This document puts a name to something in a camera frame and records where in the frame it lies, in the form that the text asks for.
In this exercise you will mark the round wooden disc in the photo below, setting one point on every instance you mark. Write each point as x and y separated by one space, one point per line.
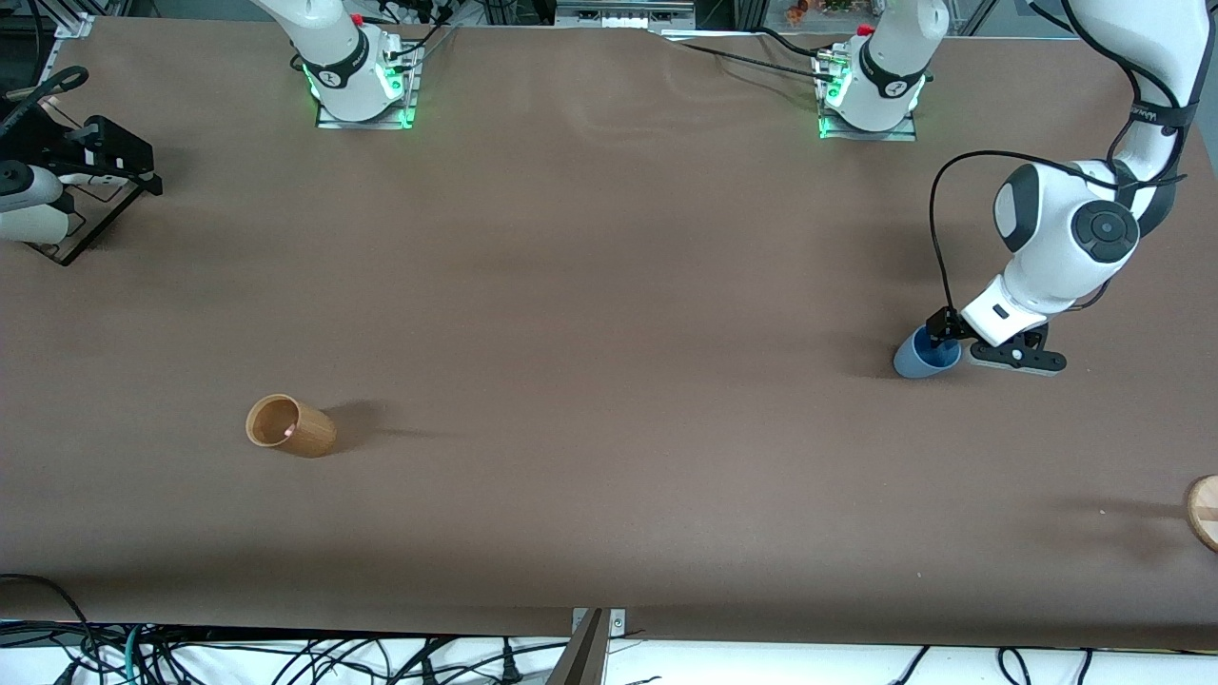
1205 514

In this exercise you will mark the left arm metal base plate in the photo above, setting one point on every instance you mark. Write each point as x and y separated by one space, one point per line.
871 135

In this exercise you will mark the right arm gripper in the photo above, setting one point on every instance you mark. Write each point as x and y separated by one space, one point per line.
59 145

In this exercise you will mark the small metal bracket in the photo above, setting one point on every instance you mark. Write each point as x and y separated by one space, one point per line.
617 620

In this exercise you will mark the brown wooden cup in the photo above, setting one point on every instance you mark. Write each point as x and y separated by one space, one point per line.
304 433

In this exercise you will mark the dark cup rack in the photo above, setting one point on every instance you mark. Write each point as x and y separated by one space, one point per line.
90 226

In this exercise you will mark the aluminium frame profile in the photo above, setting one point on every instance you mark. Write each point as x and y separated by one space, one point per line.
74 24

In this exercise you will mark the blue plastic cup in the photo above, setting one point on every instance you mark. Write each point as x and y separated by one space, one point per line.
918 362

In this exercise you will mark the white cup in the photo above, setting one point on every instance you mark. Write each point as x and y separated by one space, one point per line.
38 228

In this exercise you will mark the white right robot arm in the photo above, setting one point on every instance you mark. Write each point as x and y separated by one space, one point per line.
333 57

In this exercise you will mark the grey metal device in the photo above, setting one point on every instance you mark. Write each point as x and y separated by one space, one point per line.
623 13

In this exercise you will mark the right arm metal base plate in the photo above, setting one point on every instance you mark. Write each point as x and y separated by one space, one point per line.
410 105

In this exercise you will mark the grey metal beam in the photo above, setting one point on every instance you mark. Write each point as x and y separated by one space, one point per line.
582 656

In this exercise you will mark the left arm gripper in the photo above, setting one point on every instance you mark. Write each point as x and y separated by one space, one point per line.
944 325

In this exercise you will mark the white power strip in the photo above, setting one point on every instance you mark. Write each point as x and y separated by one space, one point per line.
414 9

